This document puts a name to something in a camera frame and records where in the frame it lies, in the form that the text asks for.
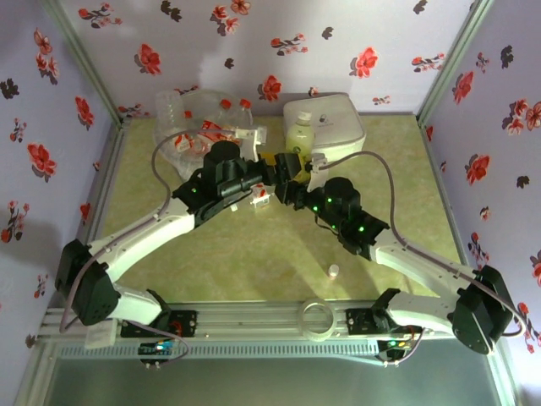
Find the aluminium side rail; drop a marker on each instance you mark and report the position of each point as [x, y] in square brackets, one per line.
[109, 165]
[444, 190]

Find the white label card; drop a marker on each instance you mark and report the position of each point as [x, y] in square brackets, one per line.
[99, 338]

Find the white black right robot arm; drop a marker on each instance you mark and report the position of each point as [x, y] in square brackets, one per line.
[422, 266]

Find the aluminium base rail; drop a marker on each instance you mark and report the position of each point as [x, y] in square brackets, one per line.
[253, 321]

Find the green marbled table mat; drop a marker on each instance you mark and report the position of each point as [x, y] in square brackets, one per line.
[211, 270]

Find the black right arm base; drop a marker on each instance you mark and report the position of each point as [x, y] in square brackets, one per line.
[359, 323]

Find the controller board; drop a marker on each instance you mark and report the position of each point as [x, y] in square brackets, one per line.
[395, 343]
[157, 349]

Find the right controller board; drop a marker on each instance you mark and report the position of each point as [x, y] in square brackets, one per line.
[395, 343]

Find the white zip case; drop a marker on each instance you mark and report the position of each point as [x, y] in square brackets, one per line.
[338, 122]

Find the aluminium corner post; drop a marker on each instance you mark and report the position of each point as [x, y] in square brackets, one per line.
[456, 59]
[84, 59]

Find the crushed red label bottle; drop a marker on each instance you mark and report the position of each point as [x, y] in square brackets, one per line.
[260, 199]

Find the clear bottle red cap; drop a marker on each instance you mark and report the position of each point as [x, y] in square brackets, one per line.
[245, 103]
[186, 113]

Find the yellow-green plastic bottle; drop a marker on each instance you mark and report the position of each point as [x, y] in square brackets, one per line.
[299, 137]

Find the left controller board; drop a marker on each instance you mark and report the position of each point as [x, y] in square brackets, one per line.
[157, 349]

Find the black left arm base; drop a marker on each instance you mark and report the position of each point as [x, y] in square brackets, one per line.
[186, 323]

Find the clear plastic bin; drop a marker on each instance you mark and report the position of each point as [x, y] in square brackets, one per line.
[203, 105]

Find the clear tape roll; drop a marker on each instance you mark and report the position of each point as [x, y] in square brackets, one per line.
[302, 325]

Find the clear plastic bottle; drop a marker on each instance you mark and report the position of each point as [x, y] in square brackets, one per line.
[226, 103]

